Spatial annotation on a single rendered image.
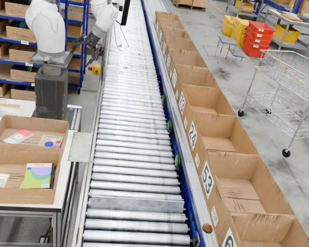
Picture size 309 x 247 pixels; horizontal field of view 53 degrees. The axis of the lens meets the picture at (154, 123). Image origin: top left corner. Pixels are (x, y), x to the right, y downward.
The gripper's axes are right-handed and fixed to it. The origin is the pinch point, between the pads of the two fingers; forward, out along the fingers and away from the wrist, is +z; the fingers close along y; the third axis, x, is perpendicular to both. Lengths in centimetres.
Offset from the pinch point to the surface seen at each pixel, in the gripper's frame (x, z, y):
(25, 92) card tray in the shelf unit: 71, 82, -48
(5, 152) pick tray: -63, 45, 17
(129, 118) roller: 16, 15, 50
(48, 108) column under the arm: -21.6, 31.3, 8.6
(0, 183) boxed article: -76, 51, 27
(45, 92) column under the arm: -25.2, 22.7, 2.5
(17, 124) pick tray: -33, 47, 2
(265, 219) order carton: -81, -23, 125
